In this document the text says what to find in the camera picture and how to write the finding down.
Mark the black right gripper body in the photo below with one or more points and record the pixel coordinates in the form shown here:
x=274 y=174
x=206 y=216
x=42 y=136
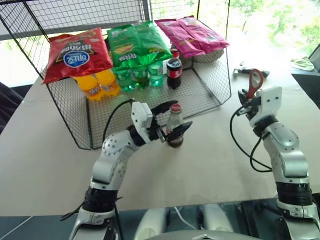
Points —
x=252 y=110

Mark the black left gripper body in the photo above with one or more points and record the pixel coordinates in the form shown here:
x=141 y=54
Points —
x=157 y=131

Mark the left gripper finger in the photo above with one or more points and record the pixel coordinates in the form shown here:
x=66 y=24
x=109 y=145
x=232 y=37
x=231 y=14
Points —
x=181 y=130
x=165 y=106

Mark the glass cola bottle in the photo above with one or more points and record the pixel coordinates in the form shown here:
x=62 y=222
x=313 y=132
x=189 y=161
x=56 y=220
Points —
x=173 y=120

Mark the red bottle opener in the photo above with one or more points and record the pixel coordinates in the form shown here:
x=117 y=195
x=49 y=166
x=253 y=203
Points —
x=255 y=80

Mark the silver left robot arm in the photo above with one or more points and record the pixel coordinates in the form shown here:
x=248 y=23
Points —
x=112 y=152

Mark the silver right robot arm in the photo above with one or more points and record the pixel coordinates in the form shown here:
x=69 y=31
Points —
x=287 y=150

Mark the red metal bottle cap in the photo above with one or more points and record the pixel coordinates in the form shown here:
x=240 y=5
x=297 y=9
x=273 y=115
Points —
x=175 y=107

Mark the green soda plastic bottle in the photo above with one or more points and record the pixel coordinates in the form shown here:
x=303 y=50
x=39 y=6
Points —
x=140 y=76
x=125 y=80
x=157 y=73

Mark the plastic cola bottle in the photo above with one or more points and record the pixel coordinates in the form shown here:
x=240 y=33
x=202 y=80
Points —
x=174 y=72
x=175 y=53

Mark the orange soda plastic bottle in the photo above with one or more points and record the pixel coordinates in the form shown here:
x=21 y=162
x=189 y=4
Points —
x=108 y=82
x=91 y=87

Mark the dark side cabinet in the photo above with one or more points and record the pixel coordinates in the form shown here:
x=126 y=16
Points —
x=310 y=85

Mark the green patterned cloth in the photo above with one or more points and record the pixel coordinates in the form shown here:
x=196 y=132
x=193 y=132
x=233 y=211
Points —
x=303 y=63

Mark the green chips bag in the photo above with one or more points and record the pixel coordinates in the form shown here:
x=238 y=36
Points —
x=122 y=47
x=152 y=42

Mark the pink chips bag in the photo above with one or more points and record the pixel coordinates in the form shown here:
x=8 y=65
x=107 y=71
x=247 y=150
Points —
x=205 y=35
x=180 y=37

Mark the white rounded robot leg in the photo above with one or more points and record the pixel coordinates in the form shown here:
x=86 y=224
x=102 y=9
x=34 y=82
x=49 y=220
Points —
x=218 y=218
x=151 y=222

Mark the red chips bag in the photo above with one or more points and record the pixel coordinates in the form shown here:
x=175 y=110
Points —
x=75 y=55

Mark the grey robot torso cover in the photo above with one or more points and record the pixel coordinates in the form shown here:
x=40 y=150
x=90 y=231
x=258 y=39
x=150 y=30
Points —
x=200 y=236

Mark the dark chair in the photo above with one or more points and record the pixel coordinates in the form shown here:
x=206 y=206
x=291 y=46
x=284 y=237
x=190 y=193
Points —
x=8 y=102

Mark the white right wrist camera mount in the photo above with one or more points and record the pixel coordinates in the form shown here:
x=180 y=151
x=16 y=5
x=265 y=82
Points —
x=268 y=100

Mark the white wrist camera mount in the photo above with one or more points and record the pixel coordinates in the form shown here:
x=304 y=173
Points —
x=268 y=100
x=140 y=117

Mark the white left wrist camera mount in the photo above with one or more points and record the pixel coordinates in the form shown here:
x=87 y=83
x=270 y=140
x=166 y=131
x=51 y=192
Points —
x=140 y=117

